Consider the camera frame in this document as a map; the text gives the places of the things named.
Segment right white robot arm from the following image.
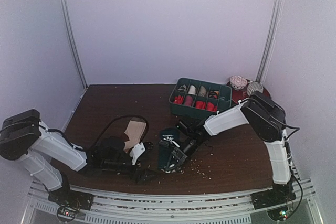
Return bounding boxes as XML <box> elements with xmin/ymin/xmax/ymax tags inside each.
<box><xmin>159</xmin><ymin>91</ymin><xmax>300</xmax><ymax>204</ymax></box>

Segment left aluminium corner post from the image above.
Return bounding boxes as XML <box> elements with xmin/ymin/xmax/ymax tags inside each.
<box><xmin>60</xmin><ymin>0</ymin><xmax>88</xmax><ymax>89</ymax></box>

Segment white striped cup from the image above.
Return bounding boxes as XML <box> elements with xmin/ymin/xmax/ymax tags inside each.
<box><xmin>246</xmin><ymin>81</ymin><xmax>264</xmax><ymax>97</ymax></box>

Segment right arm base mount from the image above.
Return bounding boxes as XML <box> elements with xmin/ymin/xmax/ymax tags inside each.
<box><xmin>251</xmin><ymin>188</ymin><xmax>296</xmax><ymax>210</ymax></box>

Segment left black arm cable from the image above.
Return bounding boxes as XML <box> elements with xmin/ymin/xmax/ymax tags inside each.
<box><xmin>90</xmin><ymin>114</ymin><xmax>150</xmax><ymax>154</ymax></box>

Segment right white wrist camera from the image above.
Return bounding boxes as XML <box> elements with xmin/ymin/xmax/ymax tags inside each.
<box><xmin>162</xmin><ymin>134</ymin><xmax>180</xmax><ymax>148</ymax></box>

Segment red socks in box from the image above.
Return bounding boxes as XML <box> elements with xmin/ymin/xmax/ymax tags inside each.
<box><xmin>173</xmin><ymin>95</ymin><xmax>217</xmax><ymax>111</ymax></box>

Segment aluminium corner post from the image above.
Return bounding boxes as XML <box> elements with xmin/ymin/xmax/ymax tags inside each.
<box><xmin>60</xmin><ymin>0</ymin><xmax>88</xmax><ymax>89</ymax></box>
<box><xmin>256</xmin><ymin>0</ymin><xmax>284</xmax><ymax>84</ymax></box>

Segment cream rolled sock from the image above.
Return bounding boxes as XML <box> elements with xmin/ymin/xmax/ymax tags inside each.
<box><xmin>188</xmin><ymin>85</ymin><xmax>197</xmax><ymax>95</ymax></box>

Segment pink patterned bowl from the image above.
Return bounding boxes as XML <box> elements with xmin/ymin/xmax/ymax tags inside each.
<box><xmin>229</xmin><ymin>76</ymin><xmax>248</xmax><ymax>90</ymax></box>

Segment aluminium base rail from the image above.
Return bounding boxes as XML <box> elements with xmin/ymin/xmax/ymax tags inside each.
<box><xmin>19</xmin><ymin>179</ymin><xmax>326</xmax><ymax>223</ymax></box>

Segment maroon rolled sock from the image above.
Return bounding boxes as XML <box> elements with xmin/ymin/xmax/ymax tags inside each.
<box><xmin>183</xmin><ymin>95</ymin><xmax>194</xmax><ymax>106</ymax></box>

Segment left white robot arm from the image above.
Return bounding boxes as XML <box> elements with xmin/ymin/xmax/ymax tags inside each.
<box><xmin>1</xmin><ymin>109</ymin><xmax>156</xmax><ymax>205</ymax></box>

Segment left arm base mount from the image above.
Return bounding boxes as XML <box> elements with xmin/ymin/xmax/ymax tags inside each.
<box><xmin>48</xmin><ymin>190</ymin><xmax>94</xmax><ymax>210</ymax></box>

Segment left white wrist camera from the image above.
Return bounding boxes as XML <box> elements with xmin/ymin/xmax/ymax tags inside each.
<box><xmin>129</xmin><ymin>142</ymin><xmax>146</xmax><ymax>166</ymax></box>

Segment red round plate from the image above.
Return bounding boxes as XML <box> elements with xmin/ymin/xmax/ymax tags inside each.
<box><xmin>226</xmin><ymin>80</ymin><xmax>271</xmax><ymax>103</ymax></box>

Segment green divided storage box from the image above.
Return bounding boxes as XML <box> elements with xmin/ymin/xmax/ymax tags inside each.
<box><xmin>169</xmin><ymin>78</ymin><xmax>233</xmax><ymax>119</ymax></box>

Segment beige striped sock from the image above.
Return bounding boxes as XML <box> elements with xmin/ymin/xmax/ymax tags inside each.
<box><xmin>121</xmin><ymin>120</ymin><xmax>147</xmax><ymax>153</ymax></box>

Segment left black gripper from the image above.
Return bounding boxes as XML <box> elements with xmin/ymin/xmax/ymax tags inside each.
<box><xmin>102</xmin><ymin>155</ymin><xmax>159</xmax><ymax>184</ymax></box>

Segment right aluminium corner post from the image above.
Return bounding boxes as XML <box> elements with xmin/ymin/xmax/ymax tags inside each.
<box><xmin>256</xmin><ymin>0</ymin><xmax>284</xmax><ymax>84</ymax></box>

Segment dark green christmas sock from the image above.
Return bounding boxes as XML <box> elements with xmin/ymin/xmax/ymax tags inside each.
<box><xmin>158</xmin><ymin>127</ymin><xmax>181</xmax><ymax>171</ymax></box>

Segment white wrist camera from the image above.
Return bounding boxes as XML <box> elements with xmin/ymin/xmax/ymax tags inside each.
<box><xmin>162</xmin><ymin>134</ymin><xmax>180</xmax><ymax>148</ymax></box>
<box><xmin>129</xmin><ymin>142</ymin><xmax>146</xmax><ymax>166</ymax></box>

